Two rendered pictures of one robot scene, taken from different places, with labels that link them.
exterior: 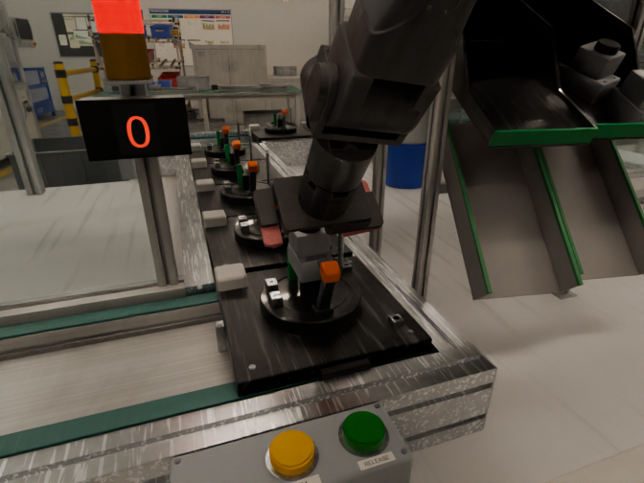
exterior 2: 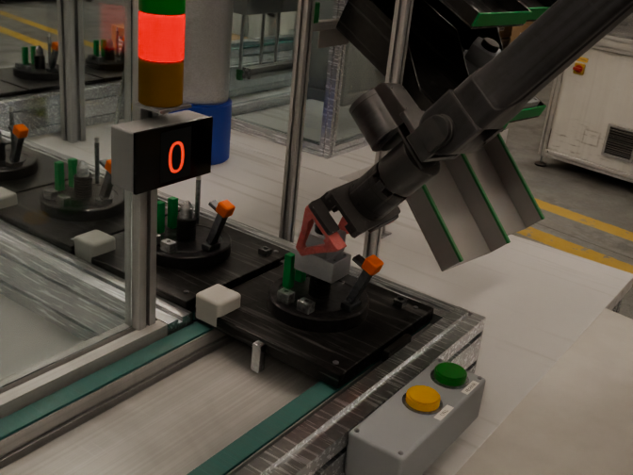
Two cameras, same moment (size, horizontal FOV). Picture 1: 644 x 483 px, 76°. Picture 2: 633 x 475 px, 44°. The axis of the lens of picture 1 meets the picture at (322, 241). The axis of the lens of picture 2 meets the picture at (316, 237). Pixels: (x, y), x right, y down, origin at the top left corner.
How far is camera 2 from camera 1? 0.70 m
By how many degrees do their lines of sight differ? 34
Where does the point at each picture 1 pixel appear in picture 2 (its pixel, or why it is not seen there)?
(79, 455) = (284, 453)
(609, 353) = (512, 300)
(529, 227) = (457, 201)
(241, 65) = not seen: outside the picture
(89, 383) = (166, 435)
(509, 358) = not seen: hidden behind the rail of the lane
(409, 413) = not seen: hidden behind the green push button
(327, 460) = (444, 397)
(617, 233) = (505, 195)
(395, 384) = (437, 345)
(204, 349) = (234, 378)
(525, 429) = (498, 367)
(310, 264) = (339, 264)
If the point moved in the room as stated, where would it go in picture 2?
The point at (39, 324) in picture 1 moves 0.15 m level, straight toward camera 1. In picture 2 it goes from (50, 401) to (173, 432)
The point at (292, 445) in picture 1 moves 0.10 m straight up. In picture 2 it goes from (423, 393) to (436, 318)
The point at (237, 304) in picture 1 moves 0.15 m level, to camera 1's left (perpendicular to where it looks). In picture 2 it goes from (253, 322) to (147, 350)
